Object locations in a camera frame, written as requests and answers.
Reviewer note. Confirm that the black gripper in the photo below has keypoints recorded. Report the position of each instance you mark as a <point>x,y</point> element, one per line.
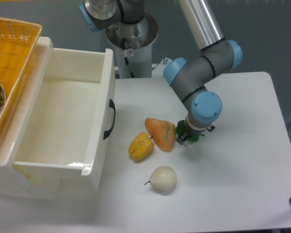
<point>193,130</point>

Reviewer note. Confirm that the green bell pepper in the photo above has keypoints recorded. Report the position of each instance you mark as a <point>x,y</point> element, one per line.
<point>181,128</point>

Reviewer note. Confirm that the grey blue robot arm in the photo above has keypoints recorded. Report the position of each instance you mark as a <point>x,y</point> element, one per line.
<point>187,79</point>

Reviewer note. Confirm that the orange bell pepper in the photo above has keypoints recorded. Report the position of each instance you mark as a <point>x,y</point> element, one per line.
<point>163,132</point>

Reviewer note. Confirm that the yellow bell pepper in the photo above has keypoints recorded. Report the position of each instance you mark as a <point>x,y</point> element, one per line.
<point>141,147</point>

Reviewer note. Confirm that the white pear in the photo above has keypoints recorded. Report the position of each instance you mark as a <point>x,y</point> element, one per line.
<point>163,179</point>

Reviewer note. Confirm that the white plastic drawer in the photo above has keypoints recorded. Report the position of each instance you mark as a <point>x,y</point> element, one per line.
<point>64,135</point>

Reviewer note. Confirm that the white drawer cabinet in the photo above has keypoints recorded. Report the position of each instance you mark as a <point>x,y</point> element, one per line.
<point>13,179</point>

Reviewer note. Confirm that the yellow woven basket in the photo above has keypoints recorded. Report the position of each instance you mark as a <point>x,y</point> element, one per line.
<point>17,42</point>

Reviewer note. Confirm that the black drawer handle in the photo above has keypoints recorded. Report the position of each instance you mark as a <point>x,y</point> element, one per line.
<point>108,132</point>

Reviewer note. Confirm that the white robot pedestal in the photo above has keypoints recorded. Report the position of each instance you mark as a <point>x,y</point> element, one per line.
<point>132,44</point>

